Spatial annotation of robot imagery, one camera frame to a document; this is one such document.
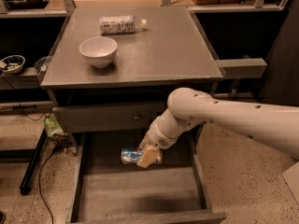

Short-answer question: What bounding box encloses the black floor cable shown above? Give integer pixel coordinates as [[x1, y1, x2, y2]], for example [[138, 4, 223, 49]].
[[37, 145, 60, 224]]

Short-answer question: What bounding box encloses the closed grey top drawer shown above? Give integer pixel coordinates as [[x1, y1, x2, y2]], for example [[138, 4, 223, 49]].
[[53, 101, 165, 133]]

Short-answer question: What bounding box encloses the blue patterned bowl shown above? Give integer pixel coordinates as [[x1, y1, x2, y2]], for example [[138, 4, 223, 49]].
[[0, 55, 25, 74]]

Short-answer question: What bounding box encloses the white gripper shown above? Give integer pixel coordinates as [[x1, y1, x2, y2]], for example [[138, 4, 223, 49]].
[[137, 123, 177, 168]]

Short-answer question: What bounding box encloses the open grey middle drawer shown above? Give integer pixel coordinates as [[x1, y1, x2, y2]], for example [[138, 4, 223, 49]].
[[66, 129, 226, 224]]

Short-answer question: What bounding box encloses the clear plastic water bottle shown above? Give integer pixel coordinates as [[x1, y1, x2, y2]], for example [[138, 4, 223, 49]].
[[99, 15, 147, 35]]

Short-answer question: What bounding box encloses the green snack bag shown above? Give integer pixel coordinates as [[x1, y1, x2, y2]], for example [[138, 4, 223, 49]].
[[44, 116, 68, 141]]

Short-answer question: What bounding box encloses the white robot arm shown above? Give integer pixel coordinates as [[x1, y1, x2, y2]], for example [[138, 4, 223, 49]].
[[137, 88, 299, 168]]

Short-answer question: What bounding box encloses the white ceramic bowl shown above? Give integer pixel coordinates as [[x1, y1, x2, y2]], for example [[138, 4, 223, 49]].
[[79, 36, 118, 68]]

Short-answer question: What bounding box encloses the black metal floor bar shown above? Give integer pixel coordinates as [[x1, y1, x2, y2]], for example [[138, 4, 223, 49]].
[[20, 130, 47, 195]]

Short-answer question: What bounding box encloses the small clear glass bowl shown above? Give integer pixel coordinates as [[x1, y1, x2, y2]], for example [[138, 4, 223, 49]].
[[35, 56, 52, 73]]

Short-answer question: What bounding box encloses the silver blue redbull can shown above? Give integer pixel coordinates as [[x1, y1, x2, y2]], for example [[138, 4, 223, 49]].
[[121, 147, 164, 166]]

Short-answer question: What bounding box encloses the round brass drawer knob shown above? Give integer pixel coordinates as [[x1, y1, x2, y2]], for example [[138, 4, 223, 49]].
[[133, 113, 141, 121]]

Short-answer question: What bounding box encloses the grey wooden drawer cabinet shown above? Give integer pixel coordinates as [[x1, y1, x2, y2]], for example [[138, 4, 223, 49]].
[[36, 6, 226, 156]]

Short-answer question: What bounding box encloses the grey background shelf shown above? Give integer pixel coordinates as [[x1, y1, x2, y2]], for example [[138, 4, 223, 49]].
[[0, 67, 40, 91]]

